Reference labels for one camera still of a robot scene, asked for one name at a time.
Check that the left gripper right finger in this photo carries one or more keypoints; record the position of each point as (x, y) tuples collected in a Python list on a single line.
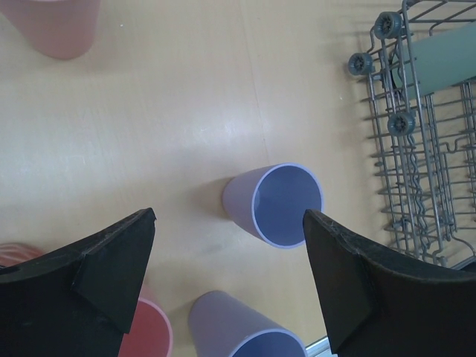
[(378, 302)]

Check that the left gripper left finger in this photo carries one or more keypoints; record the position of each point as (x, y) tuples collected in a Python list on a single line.
[(80, 299)]

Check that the purple cup small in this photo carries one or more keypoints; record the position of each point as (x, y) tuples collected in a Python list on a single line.
[(269, 202)]

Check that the green plastic cup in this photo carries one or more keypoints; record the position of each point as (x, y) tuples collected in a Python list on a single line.
[(436, 62)]

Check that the pink cup near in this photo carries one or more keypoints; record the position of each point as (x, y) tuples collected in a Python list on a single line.
[(151, 334)]

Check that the pink cup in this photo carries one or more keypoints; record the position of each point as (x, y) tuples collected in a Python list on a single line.
[(151, 334), (59, 29)]

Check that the red mug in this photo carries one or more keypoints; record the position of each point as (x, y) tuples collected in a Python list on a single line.
[(15, 253)]

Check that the pink cup far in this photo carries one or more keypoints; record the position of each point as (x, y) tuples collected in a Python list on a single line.
[(59, 29)]

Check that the aluminium front rail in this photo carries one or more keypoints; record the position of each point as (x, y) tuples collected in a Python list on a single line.
[(320, 348)]

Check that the grey wire dish rack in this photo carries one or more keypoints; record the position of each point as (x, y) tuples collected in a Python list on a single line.
[(425, 147)]

